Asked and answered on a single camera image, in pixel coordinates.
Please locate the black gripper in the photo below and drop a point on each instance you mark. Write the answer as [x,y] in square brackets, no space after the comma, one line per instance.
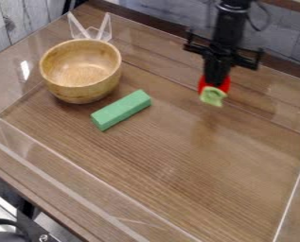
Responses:
[230,57]

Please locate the red plush strawberry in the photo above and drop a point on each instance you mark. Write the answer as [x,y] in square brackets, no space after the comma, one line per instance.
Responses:
[212,95]

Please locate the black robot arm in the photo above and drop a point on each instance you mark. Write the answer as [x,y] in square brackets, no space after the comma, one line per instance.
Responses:
[232,19]

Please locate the green rectangular block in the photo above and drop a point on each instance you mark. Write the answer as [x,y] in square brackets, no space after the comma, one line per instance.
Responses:
[121,110]

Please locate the wooden bowl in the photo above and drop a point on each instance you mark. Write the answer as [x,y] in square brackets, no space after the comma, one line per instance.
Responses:
[80,70]

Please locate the clear acrylic tray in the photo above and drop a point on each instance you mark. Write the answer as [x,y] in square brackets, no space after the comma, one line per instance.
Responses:
[183,173]

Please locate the clear acrylic corner bracket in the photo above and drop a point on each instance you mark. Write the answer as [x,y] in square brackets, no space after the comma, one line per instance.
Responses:
[91,33]

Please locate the black metal mount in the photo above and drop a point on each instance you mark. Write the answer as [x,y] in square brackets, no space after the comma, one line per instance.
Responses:
[36,233]

